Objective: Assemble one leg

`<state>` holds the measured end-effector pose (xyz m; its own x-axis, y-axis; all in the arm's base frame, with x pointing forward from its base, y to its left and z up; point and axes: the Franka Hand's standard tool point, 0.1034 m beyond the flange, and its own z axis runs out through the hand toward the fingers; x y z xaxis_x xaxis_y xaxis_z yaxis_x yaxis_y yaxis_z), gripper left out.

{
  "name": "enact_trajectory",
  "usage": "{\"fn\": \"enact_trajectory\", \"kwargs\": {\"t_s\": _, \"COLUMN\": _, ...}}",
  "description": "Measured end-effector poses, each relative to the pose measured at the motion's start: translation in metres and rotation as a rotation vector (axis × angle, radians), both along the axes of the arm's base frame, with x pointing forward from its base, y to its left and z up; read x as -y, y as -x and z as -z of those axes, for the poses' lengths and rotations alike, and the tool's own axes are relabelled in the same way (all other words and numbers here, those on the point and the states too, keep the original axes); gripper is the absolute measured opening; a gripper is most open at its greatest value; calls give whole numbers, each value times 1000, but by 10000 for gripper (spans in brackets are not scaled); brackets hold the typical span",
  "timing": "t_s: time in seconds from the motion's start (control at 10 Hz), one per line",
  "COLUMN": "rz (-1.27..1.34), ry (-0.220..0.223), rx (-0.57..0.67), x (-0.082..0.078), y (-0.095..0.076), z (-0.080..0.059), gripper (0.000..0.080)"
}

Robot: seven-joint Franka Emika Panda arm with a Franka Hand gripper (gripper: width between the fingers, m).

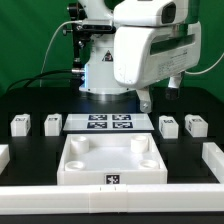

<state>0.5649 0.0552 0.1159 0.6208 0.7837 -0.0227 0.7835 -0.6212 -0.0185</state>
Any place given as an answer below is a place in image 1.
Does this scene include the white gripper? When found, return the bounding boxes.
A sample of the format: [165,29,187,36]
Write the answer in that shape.
[113,23,201,113]

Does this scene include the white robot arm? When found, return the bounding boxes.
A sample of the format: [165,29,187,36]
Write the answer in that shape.
[79,0,201,113]

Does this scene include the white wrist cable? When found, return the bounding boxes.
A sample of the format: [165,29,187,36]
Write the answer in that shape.
[185,53,224,76]

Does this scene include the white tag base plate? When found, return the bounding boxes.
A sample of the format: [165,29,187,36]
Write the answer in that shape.
[63,113,154,131]

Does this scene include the white right fence wall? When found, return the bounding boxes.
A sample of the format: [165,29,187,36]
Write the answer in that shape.
[202,142,224,184]

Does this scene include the white fence wall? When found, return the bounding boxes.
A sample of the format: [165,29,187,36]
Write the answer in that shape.
[202,142,224,184]
[0,184,224,215]
[0,145,10,174]

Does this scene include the grey camera on stand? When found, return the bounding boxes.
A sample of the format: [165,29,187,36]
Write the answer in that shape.
[80,19,116,34]

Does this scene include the white camera cable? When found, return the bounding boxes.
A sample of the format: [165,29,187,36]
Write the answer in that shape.
[39,19,84,88]

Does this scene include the black camera stand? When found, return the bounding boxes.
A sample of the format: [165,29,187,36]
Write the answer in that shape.
[63,2,86,91]

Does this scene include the white front fence wall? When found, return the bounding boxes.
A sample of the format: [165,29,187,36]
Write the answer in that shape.
[0,184,224,215]

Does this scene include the black cable bundle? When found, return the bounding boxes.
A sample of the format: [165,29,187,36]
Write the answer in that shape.
[5,68,86,94]

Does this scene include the white left fence wall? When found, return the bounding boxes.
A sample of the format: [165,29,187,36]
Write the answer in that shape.
[0,145,10,174]

